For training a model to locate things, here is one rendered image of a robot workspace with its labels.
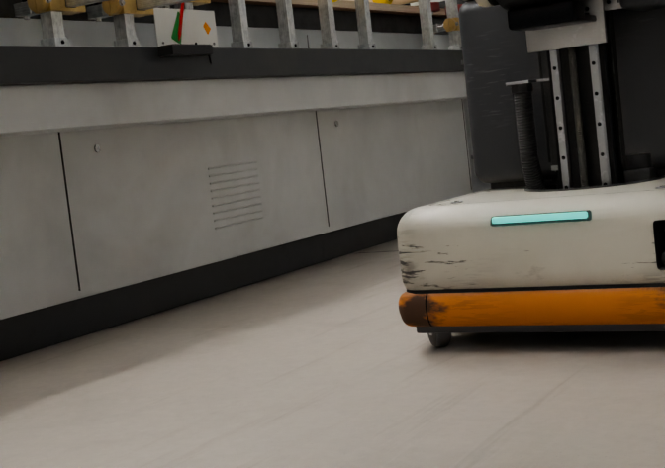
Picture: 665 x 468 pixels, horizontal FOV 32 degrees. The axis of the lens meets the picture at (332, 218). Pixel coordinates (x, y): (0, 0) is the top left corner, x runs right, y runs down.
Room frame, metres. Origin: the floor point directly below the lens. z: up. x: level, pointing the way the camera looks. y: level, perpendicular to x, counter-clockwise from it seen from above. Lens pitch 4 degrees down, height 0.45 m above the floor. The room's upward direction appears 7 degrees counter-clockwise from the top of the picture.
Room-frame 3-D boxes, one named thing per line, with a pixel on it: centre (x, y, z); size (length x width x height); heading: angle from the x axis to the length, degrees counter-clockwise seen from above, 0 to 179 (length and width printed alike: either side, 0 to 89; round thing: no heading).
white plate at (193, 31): (3.01, 0.32, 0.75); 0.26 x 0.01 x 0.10; 150
